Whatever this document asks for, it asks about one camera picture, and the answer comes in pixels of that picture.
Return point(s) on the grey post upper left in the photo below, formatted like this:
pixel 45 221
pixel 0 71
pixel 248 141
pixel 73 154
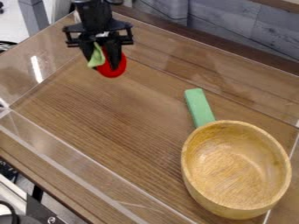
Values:
pixel 33 15

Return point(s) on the round wooden bowl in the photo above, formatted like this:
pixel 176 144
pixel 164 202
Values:
pixel 235 169

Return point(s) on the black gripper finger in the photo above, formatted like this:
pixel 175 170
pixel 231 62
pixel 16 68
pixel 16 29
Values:
pixel 112 48
pixel 87 47

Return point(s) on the clear acrylic enclosure walls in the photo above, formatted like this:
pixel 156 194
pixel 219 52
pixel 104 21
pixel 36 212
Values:
pixel 97 141

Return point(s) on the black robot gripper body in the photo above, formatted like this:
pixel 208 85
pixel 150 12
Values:
pixel 97 26

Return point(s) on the green rectangular block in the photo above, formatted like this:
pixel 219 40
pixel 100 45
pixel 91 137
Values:
pixel 199 107

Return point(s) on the red plush fruit green leaf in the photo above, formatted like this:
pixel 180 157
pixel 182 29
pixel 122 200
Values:
pixel 99 63

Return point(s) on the black metal bracket with bolt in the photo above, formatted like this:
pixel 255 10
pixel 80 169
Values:
pixel 37 211

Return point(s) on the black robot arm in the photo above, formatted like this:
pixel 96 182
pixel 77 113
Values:
pixel 99 36

